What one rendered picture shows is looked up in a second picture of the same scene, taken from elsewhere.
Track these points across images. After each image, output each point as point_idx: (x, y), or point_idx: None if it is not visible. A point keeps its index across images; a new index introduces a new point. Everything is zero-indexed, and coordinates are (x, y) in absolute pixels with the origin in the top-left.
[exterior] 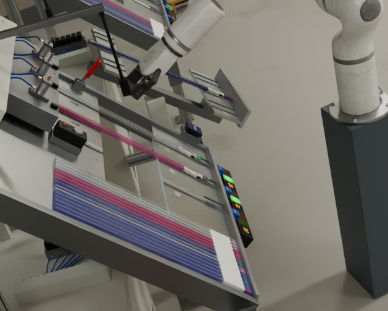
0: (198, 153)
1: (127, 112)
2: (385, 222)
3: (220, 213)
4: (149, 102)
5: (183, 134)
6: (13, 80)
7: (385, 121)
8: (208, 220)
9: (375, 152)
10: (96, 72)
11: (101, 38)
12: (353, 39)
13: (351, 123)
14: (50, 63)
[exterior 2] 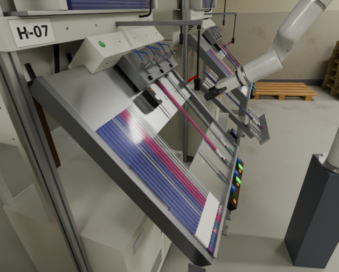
0: (230, 146)
1: (202, 109)
2: (322, 233)
3: (223, 184)
4: (220, 113)
5: (227, 133)
6: (136, 54)
7: None
8: (212, 185)
9: (338, 195)
10: (200, 87)
11: (211, 74)
12: None
13: (331, 171)
14: (164, 56)
